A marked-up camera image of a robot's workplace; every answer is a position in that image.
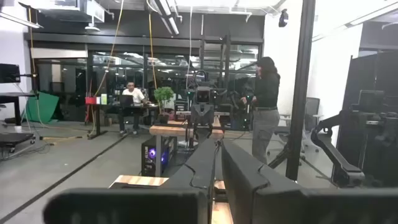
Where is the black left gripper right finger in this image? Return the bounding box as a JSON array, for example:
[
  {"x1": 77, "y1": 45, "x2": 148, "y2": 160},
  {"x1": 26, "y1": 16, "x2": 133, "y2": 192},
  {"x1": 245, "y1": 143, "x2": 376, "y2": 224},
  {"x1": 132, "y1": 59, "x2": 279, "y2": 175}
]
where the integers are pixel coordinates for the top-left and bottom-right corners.
[{"x1": 221, "y1": 139, "x2": 398, "y2": 224}]

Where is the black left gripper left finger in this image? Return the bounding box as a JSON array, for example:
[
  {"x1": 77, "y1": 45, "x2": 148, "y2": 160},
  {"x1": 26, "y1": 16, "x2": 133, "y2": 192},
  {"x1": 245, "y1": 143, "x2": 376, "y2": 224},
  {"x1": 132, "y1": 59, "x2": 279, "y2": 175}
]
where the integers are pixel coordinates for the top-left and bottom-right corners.
[{"x1": 42, "y1": 138, "x2": 219, "y2": 224}]

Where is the wooden workbench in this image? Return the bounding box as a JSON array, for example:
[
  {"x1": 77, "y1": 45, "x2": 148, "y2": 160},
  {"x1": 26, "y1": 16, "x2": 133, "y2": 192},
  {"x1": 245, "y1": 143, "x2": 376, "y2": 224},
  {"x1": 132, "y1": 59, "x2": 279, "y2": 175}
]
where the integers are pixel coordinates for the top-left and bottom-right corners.
[{"x1": 148, "y1": 116, "x2": 225, "y2": 140}]

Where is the leafy green potted plant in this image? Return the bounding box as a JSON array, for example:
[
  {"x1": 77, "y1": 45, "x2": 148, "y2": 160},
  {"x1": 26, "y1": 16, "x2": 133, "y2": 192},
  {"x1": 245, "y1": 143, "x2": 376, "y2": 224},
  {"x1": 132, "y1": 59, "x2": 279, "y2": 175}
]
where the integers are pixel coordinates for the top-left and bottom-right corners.
[{"x1": 153, "y1": 86, "x2": 175, "y2": 124}]

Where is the black computer tower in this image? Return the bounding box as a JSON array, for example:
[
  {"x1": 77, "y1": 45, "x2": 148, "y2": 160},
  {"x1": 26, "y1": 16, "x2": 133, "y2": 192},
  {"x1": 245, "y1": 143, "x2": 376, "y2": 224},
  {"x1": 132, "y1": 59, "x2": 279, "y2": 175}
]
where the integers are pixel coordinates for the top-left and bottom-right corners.
[{"x1": 141, "y1": 136, "x2": 178, "y2": 177}]

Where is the person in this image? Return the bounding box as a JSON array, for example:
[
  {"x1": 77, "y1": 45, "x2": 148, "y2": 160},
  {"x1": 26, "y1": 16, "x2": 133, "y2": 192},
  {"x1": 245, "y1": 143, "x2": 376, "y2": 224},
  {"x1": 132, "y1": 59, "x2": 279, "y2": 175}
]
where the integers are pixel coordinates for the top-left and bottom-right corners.
[
  {"x1": 118, "y1": 81, "x2": 150, "y2": 137},
  {"x1": 241, "y1": 56, "x2": 281, "y2": 165}
]

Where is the black laptop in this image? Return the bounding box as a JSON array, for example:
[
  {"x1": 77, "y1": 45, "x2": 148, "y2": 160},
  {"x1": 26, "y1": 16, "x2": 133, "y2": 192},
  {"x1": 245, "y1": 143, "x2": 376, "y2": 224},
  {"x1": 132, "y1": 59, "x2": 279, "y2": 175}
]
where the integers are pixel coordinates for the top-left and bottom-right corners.
[{"x1": 119, "y1": 94, "x2": 135, "y2": 108}]

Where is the black desk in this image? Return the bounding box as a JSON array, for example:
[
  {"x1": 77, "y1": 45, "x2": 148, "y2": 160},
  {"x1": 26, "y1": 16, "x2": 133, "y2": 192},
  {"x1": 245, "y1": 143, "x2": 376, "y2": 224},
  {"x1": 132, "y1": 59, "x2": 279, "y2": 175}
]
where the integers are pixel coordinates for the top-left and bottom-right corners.
[
  {"x1": 0, "y1": 91, "x2": 37, "y2": 126},
  {"x1": 85, "y1": 103, "x2": 160, "y2": 140}
]

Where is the grey office chair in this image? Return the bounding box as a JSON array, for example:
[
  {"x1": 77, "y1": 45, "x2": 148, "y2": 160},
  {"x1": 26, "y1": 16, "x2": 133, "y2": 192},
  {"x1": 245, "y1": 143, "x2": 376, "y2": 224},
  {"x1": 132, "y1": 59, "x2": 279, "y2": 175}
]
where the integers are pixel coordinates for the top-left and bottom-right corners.
[{"x1": 302, "y1": 96, "x2": 322, "y2": 154}]

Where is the long ceiling light fixture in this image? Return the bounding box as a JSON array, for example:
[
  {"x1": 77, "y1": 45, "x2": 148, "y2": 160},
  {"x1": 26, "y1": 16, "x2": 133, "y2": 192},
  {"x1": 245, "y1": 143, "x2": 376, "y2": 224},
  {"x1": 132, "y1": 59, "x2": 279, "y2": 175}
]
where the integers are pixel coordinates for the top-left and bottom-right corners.
[{"x1": 149, "y1": 0, "x2": 180, "y2": 35}]

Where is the green cloth backdrop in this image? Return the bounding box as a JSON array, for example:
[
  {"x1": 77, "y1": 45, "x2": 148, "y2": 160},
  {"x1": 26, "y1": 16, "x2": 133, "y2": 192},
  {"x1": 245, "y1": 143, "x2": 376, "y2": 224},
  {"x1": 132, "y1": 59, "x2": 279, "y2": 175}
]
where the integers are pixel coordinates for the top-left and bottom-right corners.
[{"x1": 23, "y1": 90, "x2": 60, "y2": 124}]

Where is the black low cart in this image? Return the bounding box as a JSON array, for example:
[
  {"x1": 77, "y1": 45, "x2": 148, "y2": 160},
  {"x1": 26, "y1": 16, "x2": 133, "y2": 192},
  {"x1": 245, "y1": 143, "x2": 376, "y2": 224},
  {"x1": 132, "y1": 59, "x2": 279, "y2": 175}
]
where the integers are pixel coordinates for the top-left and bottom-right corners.
[{"x1": 0, "y1": 131, "x2": 35, "y2": 154}]

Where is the black partition panel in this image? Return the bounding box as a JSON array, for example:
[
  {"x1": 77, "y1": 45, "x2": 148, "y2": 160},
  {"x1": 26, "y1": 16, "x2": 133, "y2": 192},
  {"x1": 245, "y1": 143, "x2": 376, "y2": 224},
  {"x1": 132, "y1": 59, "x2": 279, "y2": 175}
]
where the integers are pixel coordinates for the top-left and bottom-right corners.
[{"x1": 335, "y1": 50, "x2": 398, "y2": 187}]

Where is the black monitor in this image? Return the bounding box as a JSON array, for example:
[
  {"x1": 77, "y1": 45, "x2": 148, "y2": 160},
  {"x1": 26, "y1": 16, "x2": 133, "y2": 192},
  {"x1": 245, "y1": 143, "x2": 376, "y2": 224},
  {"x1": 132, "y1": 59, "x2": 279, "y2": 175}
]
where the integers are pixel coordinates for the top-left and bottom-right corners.
[{"x1": 0, "y1": 63, "x2": 22, "y2": 84}]

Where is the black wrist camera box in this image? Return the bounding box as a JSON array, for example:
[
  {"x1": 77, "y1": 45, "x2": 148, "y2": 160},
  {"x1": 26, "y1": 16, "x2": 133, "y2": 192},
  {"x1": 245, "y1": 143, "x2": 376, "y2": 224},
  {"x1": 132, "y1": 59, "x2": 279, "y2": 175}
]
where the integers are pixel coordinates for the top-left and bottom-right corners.
[{"x1": 195, "y1": 86, "x2": 212, "y2": 104}]

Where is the yellow hanging cable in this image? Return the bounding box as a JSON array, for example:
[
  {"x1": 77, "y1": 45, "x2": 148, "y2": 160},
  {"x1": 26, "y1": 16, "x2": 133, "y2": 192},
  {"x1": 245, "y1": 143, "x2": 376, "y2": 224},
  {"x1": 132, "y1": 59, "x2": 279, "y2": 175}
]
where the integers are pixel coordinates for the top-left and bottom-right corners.
[
  {"x1": 147, "y1": 12, "x2": 159, "y2": 91},
  {"x1": 93, "y1": 0, "x2": 126, "y2": 98},
  {"x1": 27, "y1": 7, "x2": 37, "y2": 76}
]

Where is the black vertical frame post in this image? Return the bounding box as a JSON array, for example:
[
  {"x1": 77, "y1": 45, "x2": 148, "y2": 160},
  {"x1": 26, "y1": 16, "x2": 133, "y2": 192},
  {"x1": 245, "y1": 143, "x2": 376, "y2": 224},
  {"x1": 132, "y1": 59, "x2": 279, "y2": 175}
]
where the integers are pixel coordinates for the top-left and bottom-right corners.
[{"x1": 267, "y1": 0, "x2": 317, "y2": 182}]

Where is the black ceiling camera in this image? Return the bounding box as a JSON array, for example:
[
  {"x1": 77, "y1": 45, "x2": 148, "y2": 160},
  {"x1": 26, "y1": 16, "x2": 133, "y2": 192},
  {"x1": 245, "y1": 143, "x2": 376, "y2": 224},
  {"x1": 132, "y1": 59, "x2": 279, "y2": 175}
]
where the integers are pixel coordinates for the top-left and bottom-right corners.
[{"x1": 278, "y1": 9, "x2": 289, "y2": 29}]

